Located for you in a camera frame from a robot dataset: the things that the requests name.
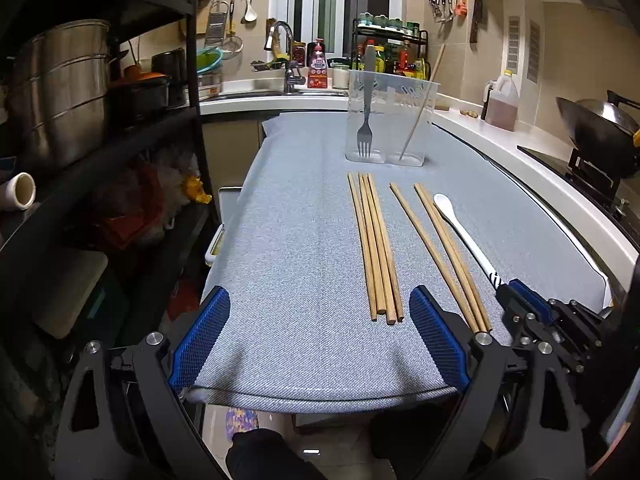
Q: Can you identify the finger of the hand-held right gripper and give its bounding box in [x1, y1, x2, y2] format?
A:
[495, 284, 541, 348]
[509, 280, 557, 322]

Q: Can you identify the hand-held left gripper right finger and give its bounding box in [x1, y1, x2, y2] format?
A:
[409, 285, 586, 480]

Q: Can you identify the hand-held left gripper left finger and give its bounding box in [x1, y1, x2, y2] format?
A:
[55, 285, 232, 480]

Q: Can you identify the wooden chopstick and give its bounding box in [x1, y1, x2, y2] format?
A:
[398, 92, 432, 160]
[357, 172, 392, 325]
[414, 184, 485, 335]
[369, 174, 405, 320]
[363, 174, 399, 323]
[419, 183, 493, 332]
[390, 182, 477, 333]
[347, 172, 378, 322]

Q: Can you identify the white spoon with striped handle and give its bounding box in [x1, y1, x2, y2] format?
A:
[433, 193, 502, 290]

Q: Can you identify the clear plastic utensil container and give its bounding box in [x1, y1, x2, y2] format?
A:
[344, 69, 440, 167]

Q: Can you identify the colourful patterned slipper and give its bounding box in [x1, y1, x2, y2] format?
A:
[224, 406, 259, 442]

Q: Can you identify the white tray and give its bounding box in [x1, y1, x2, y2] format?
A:
[204, 186, 244, 267]

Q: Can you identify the black gas stove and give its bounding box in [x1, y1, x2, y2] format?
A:
[517, 144, 640, 243]

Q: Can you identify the person's dark trouser leg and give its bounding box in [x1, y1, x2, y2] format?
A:
[225, 427, 326, 480]

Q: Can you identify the beige cutting board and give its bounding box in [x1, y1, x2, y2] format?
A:
[29, 249, 109, 340]

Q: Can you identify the yellow plastic bag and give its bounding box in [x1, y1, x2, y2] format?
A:
[181, 174, 214, 206]

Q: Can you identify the bundle of plastic bags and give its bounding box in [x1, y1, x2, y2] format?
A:
[82, 157, 201, 261]

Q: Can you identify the black wok with lid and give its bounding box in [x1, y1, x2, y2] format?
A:
[555, 89, 640, 180]

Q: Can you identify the cooking oil jug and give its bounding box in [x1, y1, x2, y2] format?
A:
[482, 70, 520, 132]

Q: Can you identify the black shelf rack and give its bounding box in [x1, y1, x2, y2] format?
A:
[0, 0, 222, 361]

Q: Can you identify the metal fork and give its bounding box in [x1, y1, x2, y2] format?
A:
[356, 44, 376, 157]

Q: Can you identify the white cup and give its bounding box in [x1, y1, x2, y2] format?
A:
[0, 172, 37, 212]

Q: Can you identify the steel sink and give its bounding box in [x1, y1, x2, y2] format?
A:
[200, 87, 348, 102]

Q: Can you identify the black pot with orange lid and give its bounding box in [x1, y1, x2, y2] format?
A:
[109, 64, 174, 122]

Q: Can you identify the steel basin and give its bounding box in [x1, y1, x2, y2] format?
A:
[197, 72, 224, 100]

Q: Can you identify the black canister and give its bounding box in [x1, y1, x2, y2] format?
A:
[151, 48, 189, 107]

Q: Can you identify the black spice rack with bottles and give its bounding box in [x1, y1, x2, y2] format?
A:
[351, 12, 431, 82]

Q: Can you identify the green plastic basin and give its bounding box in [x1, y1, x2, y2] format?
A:
[195, 46, 223, 74]

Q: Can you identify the chrome faucet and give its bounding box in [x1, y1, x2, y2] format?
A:
[264, 20, 307, 94]

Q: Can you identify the hanging dark cleaver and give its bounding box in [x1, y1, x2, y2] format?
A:
[469, 0, 484, 44]

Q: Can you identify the steel stockpot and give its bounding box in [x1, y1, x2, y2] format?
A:
[6, 19, 115, 173]

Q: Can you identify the metal grater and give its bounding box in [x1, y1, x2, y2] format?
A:
[203, 0, 229, 47]

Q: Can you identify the white framed window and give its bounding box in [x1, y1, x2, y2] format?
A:
[269, 0, 403, 63]

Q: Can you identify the white wall vent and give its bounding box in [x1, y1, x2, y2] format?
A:
[505, 15, 522, 74]

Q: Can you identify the wire strainer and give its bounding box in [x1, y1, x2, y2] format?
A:
[220, 0, 245, 59]

